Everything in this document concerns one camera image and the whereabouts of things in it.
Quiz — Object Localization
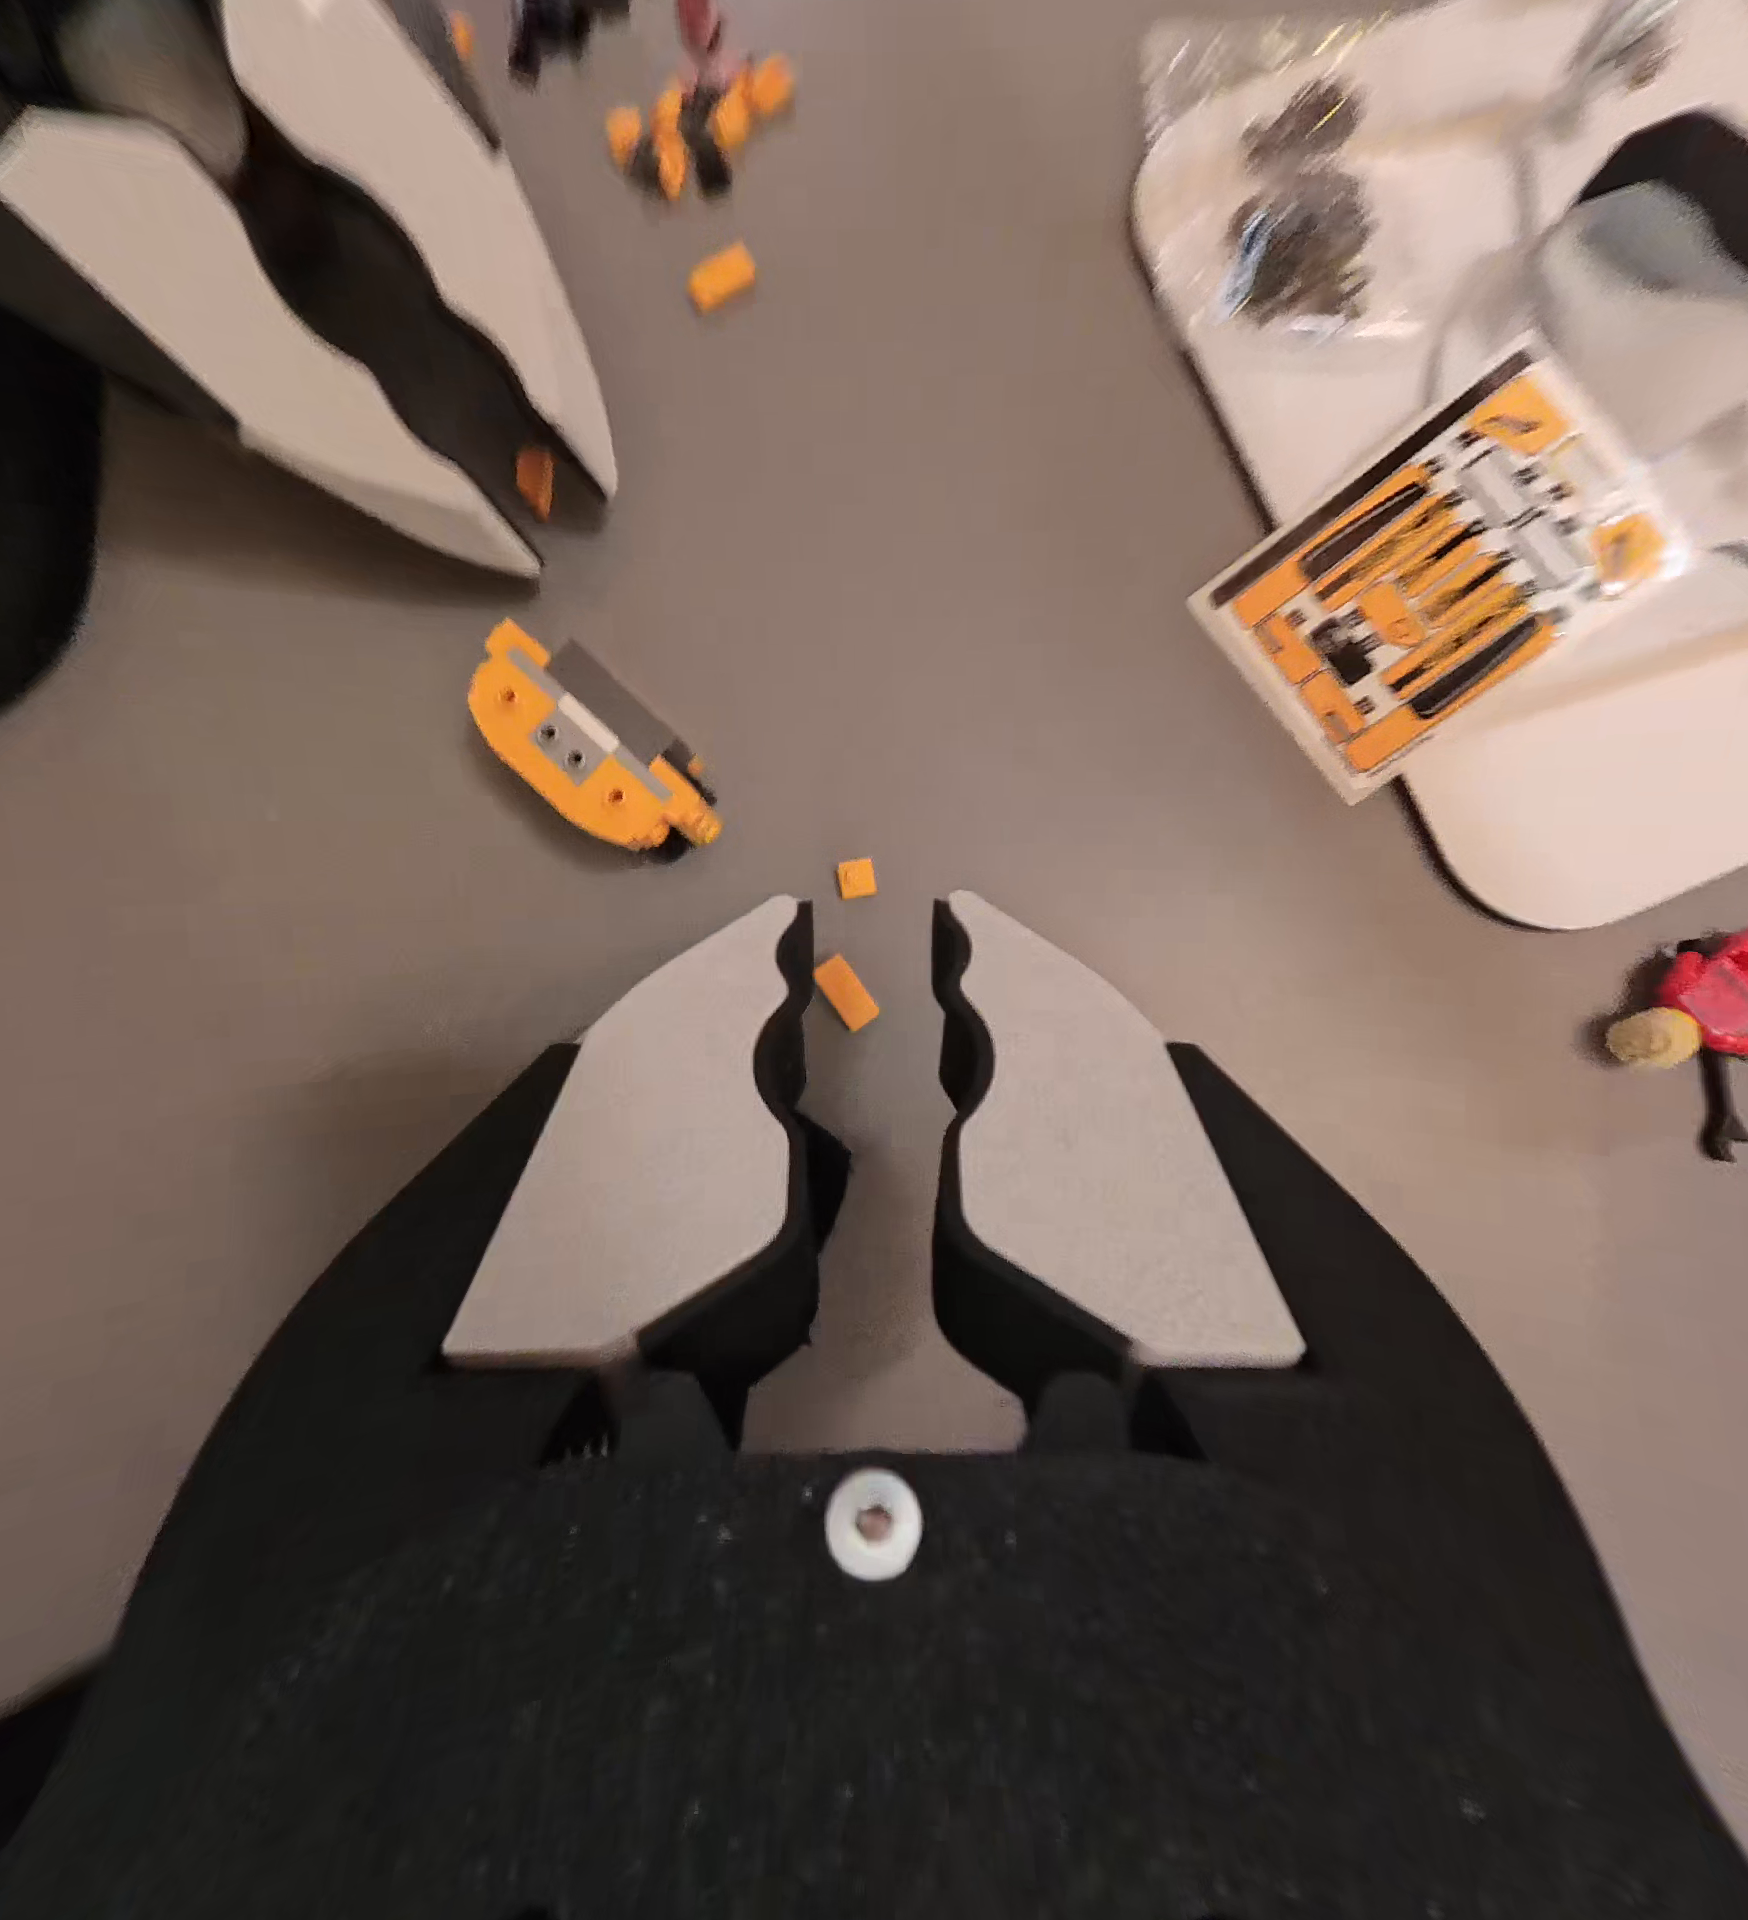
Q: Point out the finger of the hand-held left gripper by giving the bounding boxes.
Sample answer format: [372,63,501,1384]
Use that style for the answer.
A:
[219,0,623,521]
[0,104,547,583]

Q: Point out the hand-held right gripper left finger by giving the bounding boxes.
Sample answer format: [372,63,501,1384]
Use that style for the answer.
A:
[442,894,855,1446]

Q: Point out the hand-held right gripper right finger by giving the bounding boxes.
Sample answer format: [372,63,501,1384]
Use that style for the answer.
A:
[930,888,1308,1446]

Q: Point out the orange lego car section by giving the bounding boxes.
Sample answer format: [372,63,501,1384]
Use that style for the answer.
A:
[467,618,724,865]

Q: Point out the pile of small lego pieces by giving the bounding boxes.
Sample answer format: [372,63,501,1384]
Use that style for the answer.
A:
[506,0,798,205]

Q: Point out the red lego minifigure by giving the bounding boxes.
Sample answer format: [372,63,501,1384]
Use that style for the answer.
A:
[1607,924,1748,1070]

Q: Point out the white book stand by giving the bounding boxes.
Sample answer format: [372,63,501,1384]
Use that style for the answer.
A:
[1129,0,1748,936]

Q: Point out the orange sticker sheet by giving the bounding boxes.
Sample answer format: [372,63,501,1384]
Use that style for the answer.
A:
[1186,348,1687,804]

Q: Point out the clear bag of dark pieces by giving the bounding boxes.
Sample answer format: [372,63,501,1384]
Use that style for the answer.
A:
[1137,23,1432,340]

